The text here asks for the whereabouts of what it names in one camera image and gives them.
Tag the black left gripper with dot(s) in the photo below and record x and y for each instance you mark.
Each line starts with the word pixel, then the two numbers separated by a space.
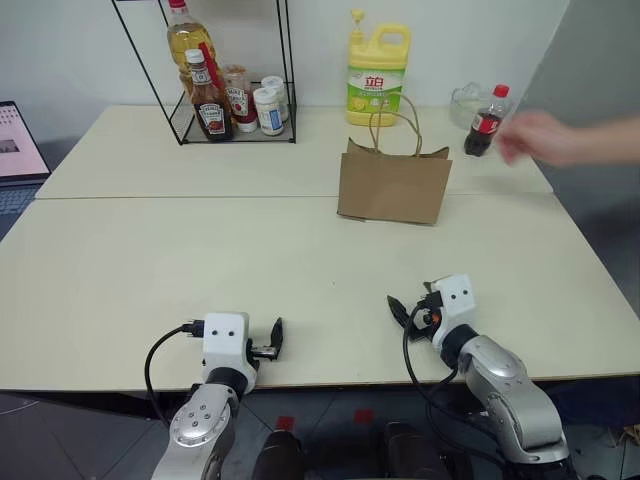
pixel 260 353

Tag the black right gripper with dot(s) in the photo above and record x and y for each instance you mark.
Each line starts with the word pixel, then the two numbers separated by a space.
pixel 425 320

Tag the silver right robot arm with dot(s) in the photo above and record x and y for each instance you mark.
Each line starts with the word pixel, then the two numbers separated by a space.
pixel 510 395

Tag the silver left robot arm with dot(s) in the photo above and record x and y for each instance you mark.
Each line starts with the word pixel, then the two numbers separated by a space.
pixel 200 420

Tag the person's bare forearm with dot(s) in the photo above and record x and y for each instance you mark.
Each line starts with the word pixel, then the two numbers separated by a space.
pixel 607 142

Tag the person's bare hand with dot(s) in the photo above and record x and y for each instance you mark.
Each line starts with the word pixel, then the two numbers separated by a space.
pixel 535 137

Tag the dark rounded shape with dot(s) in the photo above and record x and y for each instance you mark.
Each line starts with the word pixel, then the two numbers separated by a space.
pixel 277 455
pixel 412 452

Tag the cola bottle with red cap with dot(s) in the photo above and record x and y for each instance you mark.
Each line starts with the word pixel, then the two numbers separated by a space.
pixel 481 130

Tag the clear glass bowl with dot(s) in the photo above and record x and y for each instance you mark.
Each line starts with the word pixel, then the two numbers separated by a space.
pixel 465 102

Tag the white spice jar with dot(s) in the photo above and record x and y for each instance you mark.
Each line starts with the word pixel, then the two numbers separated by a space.
pixel 267 112
pixel 278 87

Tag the dark glass ketchup bottle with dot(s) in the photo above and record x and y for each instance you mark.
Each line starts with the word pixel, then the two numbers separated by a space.
pixel 212 110

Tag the red squeeze ketchup bottle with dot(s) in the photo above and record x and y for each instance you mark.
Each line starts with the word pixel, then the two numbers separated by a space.
pixel 241 102

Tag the yellow dish soap bottle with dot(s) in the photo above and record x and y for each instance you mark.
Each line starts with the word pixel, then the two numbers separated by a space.
pixel 375 65

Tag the cooking oil bottle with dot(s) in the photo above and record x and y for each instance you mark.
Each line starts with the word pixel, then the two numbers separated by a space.
pixel 182 45

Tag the open laptop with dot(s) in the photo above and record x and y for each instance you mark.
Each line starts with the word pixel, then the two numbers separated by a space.
pixel 17 150

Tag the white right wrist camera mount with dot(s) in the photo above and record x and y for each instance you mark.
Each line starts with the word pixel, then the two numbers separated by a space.
pixel 457 300

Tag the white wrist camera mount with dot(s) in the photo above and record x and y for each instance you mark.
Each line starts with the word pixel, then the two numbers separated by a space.
pixel 225 340
pixel 457 300

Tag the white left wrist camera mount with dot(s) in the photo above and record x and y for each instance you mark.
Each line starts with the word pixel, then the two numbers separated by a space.
pixel 225 340

